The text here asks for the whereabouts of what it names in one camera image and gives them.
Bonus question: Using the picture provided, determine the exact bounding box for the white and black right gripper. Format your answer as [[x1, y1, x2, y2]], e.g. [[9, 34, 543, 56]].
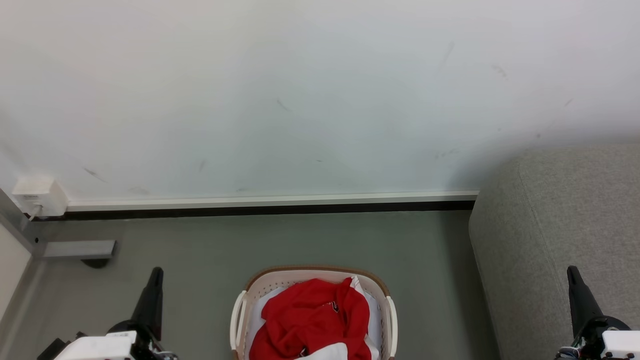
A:
[[555, 265, 640, 360]]

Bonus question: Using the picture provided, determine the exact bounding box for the grey metal foot bar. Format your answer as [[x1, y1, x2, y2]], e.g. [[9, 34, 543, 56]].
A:
[[42, 240, 117, 259]]

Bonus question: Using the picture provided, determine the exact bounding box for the grey fabric sofa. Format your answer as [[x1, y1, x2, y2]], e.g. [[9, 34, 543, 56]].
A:
[[468, 144, 640, 360]]

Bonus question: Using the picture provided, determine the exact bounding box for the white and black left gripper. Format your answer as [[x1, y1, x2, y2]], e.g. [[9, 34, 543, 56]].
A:
[[54, 267, 178, 360]]

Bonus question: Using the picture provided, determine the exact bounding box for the white wall socket box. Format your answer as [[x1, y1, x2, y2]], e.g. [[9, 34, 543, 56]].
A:
[[12, 176, 69, 218]]

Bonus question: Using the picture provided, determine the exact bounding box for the white baseboard strip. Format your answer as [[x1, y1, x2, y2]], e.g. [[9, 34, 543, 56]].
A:
[[66, 190, 480, 212]]

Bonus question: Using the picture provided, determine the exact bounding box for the red and white garment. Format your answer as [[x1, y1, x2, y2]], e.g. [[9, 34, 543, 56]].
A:
[[248, 275, 380, 360]]

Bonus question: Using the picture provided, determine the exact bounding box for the cream plastic laundry basket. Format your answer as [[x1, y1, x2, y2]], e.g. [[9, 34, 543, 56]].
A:
[[229, 265, 399, 360]]

